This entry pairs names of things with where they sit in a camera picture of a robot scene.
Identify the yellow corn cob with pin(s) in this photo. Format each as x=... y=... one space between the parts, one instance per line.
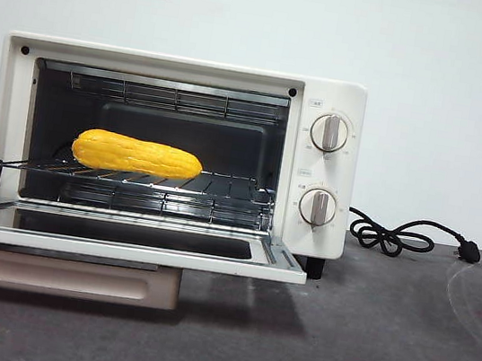
x=136 y=155

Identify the oven door with glass window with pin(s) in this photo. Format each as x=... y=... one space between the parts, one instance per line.
x=121 y=252

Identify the cream oven control knob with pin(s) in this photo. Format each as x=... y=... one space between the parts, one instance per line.
x=317 y=207
x=329 y=133

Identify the cream Toshiba toaster oven body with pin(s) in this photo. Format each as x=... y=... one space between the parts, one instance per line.
x=341 y=177

